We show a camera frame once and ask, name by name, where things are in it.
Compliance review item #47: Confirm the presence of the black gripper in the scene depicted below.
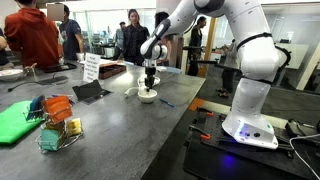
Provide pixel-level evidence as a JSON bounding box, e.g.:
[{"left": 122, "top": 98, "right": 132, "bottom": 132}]
[{"left": 145, "top": 67, "right": 156, "bottom": 92}]

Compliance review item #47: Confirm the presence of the white ceramic bowl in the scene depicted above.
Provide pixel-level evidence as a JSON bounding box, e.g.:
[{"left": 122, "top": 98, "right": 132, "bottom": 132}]
[{"left": 138, "top": 89, "right": 157, "bottom": 104}]

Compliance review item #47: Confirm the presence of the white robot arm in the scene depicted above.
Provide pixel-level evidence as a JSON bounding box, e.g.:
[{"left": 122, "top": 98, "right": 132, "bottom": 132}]
[{"left": 140, "top": 0, "right": 279, "bottom": 149}]

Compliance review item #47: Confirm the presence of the blue pen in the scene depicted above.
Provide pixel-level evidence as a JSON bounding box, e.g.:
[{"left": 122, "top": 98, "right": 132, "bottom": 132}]
[{"left": 159, "top": 98, "right": 175, "bottom": 107}]

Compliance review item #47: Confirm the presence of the brown wooden tray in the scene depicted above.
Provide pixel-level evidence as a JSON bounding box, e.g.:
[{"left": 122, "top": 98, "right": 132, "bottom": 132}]
[{"left": 99, "top": 65, "right": 126, "bottom": 79}]

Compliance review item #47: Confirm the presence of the person in black jacket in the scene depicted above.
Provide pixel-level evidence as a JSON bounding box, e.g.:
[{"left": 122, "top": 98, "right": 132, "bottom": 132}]
[{"left": 123, "top": 9, "right": 149, "bottom": 66}]

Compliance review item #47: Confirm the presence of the person in grey shirt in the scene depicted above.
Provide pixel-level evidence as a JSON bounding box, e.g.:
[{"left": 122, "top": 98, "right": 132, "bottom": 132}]
[{"left": 113, "top": 21, "right": 126, "bottom": 60}]

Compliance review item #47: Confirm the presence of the white paper sign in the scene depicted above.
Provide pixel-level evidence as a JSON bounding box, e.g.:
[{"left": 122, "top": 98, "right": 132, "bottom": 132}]
[{"left": 83, "top": 53, "right": 100, "bottom": 83}]

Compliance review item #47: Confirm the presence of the orange black clamp rear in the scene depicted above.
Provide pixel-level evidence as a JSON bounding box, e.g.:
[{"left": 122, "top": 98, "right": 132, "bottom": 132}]
[{"left": 196, "top": 107, "right": 215, "bottom": 116}]

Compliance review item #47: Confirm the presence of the orange black clamp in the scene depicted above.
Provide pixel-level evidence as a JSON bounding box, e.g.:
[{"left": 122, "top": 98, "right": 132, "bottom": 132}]
[
  {"left": 189, "top": 125, "right": 211, "bottom": 140},
  {"left": 196, "top": 107, "right": 215, "bottom": 116}
]

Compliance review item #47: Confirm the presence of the person in pink shirt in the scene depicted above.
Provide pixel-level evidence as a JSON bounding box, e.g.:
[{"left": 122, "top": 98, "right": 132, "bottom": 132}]
[{"left": 155, "top": 11, "right": 173, "bottom": 66}]

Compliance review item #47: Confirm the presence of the orange black clamp front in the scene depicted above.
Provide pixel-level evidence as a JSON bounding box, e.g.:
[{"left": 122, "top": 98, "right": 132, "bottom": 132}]
[{"left": 189, "top": 125, "right": 211, "bottom": 140}]

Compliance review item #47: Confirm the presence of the person in grey cardigan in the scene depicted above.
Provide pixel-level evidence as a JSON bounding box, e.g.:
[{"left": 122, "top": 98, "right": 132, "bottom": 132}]
[{"left": 217, "top": 40, "right": 239, "bottom": 98}]

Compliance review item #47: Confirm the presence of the black phone on table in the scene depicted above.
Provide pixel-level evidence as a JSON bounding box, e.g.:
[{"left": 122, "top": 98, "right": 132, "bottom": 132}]
[{"left": 43, "top": 63, "right": 77, "bottom": 73}]

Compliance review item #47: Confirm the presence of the yellow sponge block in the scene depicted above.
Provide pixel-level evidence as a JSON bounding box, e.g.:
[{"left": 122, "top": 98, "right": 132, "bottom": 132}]
[{"left": 67, "top": 118, "right": 82, "bottom": 136}]

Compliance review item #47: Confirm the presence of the person in navy shirt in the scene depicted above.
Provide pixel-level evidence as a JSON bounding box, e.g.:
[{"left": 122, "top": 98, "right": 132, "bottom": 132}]
[{"left": 59, "top": 5, "right": 84, "bottom": 60}]

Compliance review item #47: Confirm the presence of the orange sponge block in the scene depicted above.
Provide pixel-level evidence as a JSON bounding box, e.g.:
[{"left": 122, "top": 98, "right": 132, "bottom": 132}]
[{"left": 44, "top": 96, "right": 72, "bottom": 124}]

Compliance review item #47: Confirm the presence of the teal sponge block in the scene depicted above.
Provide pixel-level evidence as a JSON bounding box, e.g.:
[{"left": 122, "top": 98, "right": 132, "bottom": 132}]
[{"left": 39, "top": 129, "right": 63, "bottom": 151}]

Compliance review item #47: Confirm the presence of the blue sponge block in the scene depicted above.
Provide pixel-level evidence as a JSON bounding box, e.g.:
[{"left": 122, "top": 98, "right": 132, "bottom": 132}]
[{"left": 27, "top": 95, "right": 45, "bottom": 120}]

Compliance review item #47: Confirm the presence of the person in red hoodie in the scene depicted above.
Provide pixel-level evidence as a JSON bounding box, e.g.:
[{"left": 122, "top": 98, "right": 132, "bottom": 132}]
[{"left": 4, "top": 0, "right": 59, "bottom": 69}]

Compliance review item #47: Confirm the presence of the white plate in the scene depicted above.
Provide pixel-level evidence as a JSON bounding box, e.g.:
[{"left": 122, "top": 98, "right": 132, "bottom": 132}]
[{"left": 0, "top": 69, "right": 24, "bottom": 81}]

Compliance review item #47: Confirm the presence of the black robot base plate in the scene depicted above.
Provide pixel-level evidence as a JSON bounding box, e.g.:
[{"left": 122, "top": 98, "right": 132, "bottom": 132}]
[{"left": 183, "top": 110, "right": 319, "bottom": 180}]

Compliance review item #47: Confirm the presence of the black cable on table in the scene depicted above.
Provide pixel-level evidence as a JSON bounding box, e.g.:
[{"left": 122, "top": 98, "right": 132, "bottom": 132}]
[{"left": 7, "top": 73, "right": 70, "bottom": 93}]

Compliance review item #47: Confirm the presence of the wire rack holder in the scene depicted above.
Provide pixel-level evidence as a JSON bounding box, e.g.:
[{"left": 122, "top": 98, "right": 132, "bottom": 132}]
[{"left": 22, "top": 95, "right": 84, "bottom": 152}]

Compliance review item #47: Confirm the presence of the white cable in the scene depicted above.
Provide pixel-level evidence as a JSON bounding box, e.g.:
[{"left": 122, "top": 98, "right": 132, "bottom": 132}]
[{"left": 289, "top": 133, "right": 320, "bottom": 180}]

